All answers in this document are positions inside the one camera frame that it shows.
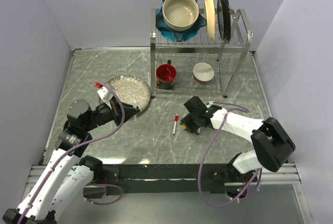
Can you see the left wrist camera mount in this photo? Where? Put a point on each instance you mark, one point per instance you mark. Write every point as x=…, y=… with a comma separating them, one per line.
x=104, y=94

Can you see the white pen red tip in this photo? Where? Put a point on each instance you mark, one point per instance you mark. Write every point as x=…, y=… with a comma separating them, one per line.
x=174, y=128

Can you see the black base bar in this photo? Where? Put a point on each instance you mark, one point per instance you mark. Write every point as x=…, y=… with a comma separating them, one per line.
x=169, y=178

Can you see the red and black mug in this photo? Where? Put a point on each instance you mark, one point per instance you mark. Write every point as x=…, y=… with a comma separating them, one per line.
x=166, y=75

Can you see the small white bowl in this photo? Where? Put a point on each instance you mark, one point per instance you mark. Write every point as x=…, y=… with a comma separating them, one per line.
x=203, y=72

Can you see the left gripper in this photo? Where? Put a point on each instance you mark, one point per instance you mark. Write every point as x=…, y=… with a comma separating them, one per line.
x=116, y=111

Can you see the steel dish rack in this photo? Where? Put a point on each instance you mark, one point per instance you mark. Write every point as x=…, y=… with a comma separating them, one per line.
x=201, y=45

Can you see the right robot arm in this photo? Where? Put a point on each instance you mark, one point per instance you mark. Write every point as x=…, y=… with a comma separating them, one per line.
x=272, y=146

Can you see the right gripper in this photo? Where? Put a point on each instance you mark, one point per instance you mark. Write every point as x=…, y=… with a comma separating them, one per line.
x=186, y=121

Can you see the speckled ceramic plate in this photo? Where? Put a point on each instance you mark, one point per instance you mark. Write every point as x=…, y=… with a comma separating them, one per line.
x=131, y=90

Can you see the cream plate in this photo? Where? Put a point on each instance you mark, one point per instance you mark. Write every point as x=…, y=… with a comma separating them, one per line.
x=209, y=11

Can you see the beige ceramic bowl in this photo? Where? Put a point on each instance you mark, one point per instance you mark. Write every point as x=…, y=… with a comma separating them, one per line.
x=180, y=15

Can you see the black plate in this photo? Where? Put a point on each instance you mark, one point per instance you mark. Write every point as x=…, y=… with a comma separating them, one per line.
x=224, y=20

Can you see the blue flower-shaped bowl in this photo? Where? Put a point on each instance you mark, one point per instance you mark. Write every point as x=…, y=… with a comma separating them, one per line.
x=178, y=36

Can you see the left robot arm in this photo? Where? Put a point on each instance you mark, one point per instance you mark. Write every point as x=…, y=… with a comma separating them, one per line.
x=67, y=171

